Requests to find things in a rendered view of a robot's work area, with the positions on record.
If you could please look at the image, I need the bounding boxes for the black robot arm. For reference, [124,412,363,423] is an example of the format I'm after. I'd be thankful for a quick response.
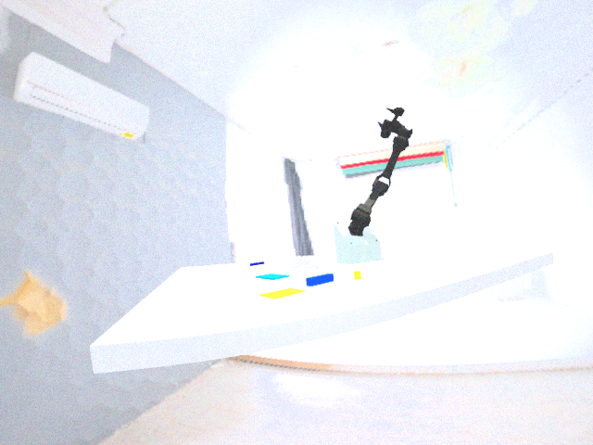
[347,119,413,236]

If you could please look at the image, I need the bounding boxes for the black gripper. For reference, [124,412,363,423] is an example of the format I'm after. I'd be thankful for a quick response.
[378,108,405,139]

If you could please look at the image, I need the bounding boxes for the yellow flat plate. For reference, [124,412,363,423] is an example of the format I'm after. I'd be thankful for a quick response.
[259,288,307,299]

